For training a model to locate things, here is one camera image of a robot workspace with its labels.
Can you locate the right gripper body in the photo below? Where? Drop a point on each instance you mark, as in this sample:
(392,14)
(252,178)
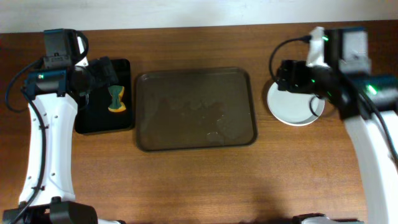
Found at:
(286,74)

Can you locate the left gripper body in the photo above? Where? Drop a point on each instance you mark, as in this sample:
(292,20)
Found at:
(101,73)

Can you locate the green yellow sponge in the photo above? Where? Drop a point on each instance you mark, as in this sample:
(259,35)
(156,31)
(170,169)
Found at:
(116,93)

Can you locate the white plate top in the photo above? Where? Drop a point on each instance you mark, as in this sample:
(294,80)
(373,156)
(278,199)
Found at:
(286,104)

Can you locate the white plate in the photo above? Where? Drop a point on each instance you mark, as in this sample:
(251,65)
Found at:
(297,121)
(286,104)

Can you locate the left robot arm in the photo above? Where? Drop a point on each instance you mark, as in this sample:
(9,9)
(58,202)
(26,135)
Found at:
(52,95)

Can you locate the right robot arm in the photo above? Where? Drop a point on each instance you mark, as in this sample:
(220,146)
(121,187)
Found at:
(367,106)

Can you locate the black plastic tray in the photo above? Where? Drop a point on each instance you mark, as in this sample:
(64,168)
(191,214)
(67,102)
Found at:
(94,117)

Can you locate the brown serving tray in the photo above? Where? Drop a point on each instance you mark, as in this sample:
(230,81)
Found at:
(194,109)

